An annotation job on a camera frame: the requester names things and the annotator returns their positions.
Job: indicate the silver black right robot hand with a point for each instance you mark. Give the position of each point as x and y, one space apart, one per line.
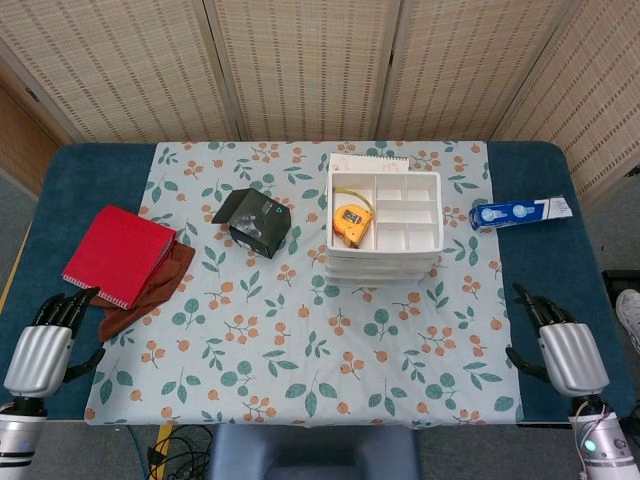
572 355

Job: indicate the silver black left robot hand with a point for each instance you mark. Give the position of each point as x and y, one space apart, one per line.
37 357

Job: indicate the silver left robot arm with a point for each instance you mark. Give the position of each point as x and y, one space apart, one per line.
20 435

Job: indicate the blue white toothpaste box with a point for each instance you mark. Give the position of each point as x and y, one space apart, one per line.
510 212

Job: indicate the white drawer organizer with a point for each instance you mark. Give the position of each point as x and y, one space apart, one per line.
400 215

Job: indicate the black cardboard box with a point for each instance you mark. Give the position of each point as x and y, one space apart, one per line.
265 235

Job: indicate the white sneaker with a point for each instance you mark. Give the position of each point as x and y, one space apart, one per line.
631 312

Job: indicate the red spiral notebook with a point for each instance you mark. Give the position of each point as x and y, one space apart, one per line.
120 250

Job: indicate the brown cloth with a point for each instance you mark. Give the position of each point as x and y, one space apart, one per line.
160 290

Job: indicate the yellow tape measure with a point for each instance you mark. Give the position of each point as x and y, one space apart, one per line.
350 220

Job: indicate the floral printed tablecloth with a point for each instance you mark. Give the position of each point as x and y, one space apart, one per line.
300 350

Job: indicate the blue chair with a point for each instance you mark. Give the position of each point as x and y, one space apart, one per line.
310 450

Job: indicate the white spiral sketch pad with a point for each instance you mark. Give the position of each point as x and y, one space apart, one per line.
370 162

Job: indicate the beige woven folding screen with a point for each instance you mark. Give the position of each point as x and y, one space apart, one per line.
300 65

